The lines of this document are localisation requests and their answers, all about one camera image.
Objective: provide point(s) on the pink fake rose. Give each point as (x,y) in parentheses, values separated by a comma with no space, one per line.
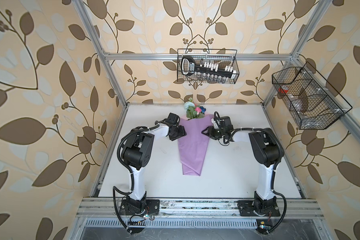
(192,114)

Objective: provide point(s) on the back black wire basket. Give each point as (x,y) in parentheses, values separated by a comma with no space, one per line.
(222,56)

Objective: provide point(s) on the red capped clear bottle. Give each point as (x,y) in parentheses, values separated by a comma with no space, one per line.
(294,103)

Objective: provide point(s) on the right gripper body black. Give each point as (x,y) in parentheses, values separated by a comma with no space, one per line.
(217,133)

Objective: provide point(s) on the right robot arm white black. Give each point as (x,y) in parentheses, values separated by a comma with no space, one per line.
(267,151)

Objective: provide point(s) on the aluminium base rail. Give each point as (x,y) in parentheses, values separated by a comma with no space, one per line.
(297,209)

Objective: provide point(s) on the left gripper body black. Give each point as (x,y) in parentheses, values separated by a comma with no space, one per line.
(174,135)

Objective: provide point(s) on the right black wire basket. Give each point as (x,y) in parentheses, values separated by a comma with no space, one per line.
(323,103)

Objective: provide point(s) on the small magenta fake flower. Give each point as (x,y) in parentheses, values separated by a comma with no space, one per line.
(198,110)

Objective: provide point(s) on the blue fake rose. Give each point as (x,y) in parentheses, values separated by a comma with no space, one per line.
(203,109)

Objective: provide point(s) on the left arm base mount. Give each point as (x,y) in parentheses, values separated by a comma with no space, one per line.
(131,207)

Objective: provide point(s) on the black socket tool set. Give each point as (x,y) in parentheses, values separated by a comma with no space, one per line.
(190,66)

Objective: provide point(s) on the pink purple wrapping paper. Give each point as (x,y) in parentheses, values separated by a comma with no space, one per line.
(193,147)

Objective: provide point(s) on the pale green fake flower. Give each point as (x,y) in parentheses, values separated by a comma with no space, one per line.
(189,104)

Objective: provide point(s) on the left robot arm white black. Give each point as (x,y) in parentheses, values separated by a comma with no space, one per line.
(134,153)

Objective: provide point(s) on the black wire basket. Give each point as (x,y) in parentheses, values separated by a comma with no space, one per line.
(222,56)
(323,103)

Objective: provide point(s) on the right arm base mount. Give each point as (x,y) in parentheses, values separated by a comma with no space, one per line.
(259,208)

